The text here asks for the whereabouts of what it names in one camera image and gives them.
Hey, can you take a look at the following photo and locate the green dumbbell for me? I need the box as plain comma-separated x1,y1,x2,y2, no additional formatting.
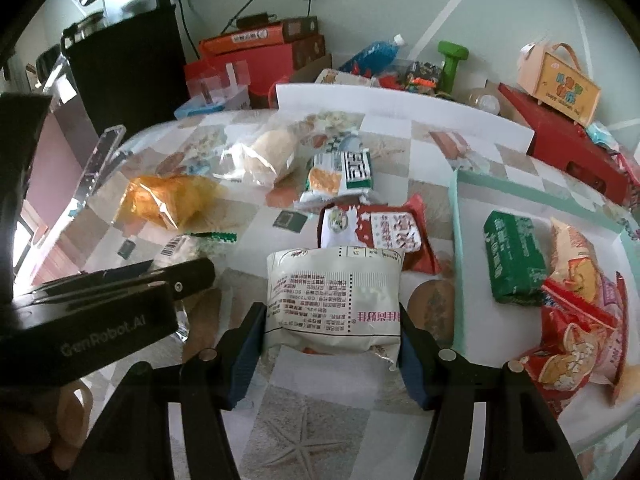
437,40,469,94

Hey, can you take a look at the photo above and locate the clear bag round bun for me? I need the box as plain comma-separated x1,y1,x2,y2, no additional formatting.
212,128,299,188

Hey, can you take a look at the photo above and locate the red patterned snack packet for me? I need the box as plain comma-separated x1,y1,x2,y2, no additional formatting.
541,278,618,330

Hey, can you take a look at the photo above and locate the mint green white tray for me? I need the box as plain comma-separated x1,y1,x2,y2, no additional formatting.
449,170,639,479

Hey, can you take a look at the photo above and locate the white printed snack packet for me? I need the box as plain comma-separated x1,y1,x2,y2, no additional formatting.
265,246,404,367

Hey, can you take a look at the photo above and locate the person's left hand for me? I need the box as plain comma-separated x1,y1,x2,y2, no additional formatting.
1,379,93,474

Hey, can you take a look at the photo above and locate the clear acrylic stand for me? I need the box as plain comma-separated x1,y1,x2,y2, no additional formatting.
67,125,127,218

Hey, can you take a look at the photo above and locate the green snack packet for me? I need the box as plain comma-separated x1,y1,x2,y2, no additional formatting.
483,210,548,307

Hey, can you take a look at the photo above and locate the red round-biscuit snack bag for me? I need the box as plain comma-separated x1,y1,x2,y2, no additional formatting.
520,274,629,417

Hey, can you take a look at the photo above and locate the pink snack packet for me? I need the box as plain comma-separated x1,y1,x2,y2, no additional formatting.
599,272,624,323

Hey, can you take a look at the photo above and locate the blue plastic bottle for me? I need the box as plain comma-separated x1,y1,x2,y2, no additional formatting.
338,35,406,78

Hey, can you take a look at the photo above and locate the red white biscuit packet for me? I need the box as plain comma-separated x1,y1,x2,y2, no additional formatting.
317,194,442,275

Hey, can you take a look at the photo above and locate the clear plastic container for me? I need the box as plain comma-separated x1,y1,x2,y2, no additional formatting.
174,60,250,119

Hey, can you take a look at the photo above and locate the white green cracker packet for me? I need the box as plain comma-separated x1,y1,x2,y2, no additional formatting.
295,150,374,210

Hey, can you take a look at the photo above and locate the red gift box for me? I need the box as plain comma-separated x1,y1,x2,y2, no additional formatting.
183,34,328,111

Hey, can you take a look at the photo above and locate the orange flat box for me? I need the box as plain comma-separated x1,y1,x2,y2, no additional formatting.
198,15,319,56

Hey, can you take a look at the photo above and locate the black cabinet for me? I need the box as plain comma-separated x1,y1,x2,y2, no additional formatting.
61,6,189,138

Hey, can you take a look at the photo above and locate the orange bread bag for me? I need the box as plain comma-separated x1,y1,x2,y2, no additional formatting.
113,174,229,232

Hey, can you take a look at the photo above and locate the orange red chips bag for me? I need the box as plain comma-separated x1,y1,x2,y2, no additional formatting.
550,218,602,304

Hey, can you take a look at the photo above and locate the tan cardboard handle box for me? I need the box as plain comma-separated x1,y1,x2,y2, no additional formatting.
516,42,601,127

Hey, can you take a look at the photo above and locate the small green-edged snack packet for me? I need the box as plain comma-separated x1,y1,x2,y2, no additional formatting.
151,232,238,269

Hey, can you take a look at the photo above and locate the large red box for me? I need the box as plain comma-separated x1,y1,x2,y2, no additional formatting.
498,82,629,205

